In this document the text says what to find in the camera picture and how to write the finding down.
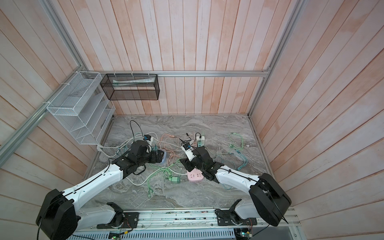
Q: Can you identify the aluminium front rail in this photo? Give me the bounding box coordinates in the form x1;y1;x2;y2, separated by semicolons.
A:
52;206;301;233

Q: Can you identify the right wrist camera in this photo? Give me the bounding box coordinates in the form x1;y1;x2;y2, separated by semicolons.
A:
182;144;195;162

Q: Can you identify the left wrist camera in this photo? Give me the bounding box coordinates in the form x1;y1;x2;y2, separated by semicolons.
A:
143;134;156;146

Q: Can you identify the white power strip cube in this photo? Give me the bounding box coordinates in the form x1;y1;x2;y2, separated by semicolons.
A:
196;136;205;147

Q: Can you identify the white wire mesh shelf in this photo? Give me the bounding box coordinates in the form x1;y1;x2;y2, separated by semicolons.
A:
47;72;116;145

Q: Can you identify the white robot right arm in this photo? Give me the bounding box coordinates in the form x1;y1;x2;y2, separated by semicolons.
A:
181;144;292;227

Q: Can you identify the pink power strip cube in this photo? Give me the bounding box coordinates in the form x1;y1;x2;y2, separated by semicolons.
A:
187;169;204;183

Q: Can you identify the light green multi-head charging cable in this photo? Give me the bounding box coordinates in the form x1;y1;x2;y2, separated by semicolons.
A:
214;132;245;157

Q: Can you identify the pink multi-head charging cable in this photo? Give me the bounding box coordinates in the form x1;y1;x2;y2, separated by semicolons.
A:
158;133;188;164

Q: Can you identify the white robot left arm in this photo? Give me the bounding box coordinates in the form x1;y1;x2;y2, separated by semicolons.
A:
36;140;165;240

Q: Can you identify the teal multi-head charging cable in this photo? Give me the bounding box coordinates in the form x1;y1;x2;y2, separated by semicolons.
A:
233;149;249;170

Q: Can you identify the black mesh wall basket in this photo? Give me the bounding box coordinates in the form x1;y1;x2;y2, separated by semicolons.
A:
101;73;160;101

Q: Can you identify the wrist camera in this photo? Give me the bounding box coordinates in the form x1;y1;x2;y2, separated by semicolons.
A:
182;144;195;162
143;134;156;146

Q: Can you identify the blue power strip cube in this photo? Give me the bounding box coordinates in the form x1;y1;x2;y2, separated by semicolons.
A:
160;150;168;167

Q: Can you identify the light green USB charger plug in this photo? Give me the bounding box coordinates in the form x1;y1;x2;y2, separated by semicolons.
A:
169;176;180;184

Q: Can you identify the white power cord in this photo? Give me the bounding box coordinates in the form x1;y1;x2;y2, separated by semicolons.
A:
96;131;187;187

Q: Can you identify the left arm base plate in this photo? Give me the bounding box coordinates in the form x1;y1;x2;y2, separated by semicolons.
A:
97;202;140;229

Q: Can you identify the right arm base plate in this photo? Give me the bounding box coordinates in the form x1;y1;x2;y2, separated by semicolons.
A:
215;199;258;226

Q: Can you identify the black cable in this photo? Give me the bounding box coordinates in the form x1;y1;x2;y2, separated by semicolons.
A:
179;132;202;145

